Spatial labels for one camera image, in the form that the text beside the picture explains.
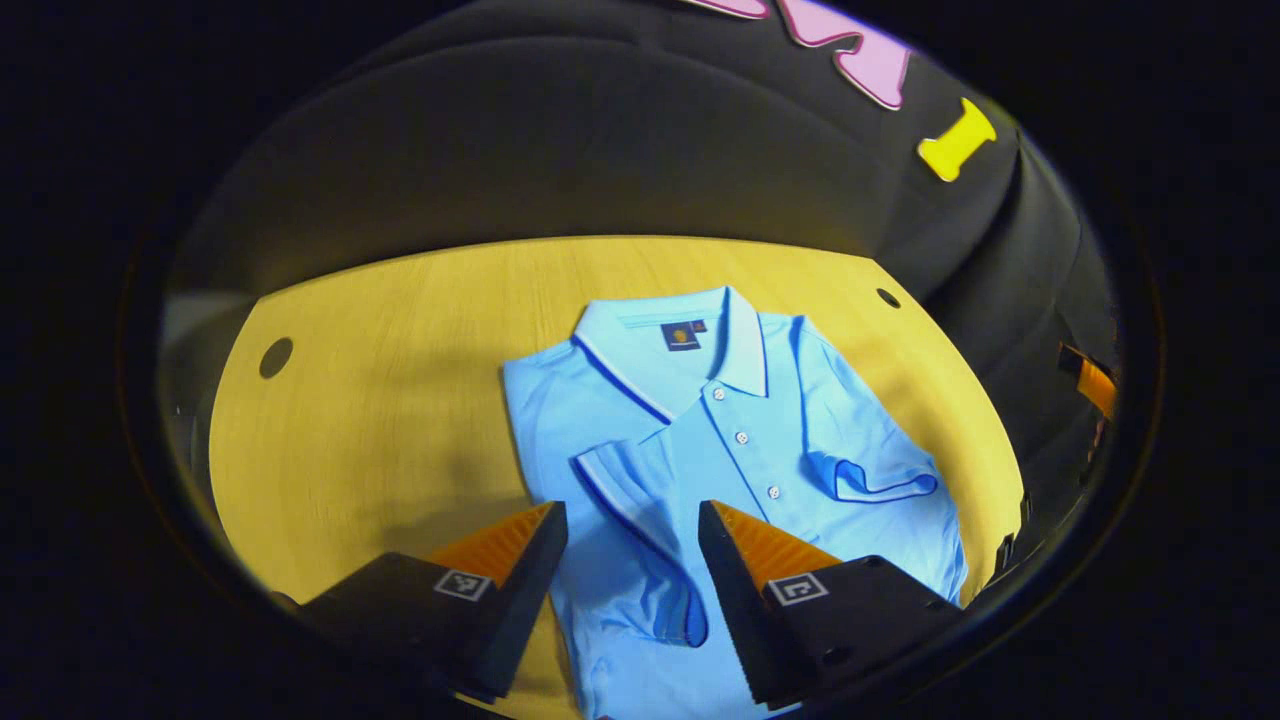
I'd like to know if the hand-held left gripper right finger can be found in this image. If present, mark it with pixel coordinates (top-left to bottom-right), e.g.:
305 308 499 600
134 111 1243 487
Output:
697 499 969 711

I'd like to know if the black backdrop cloth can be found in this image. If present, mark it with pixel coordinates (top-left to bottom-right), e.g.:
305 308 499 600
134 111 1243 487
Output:
162 0 1123 611

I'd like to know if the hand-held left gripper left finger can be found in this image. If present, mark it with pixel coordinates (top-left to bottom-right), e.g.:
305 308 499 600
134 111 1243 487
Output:
268 500 569 703

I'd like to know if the light blue T-shirt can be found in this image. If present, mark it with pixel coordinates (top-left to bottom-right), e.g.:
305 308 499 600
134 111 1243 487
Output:
500 285 970 720

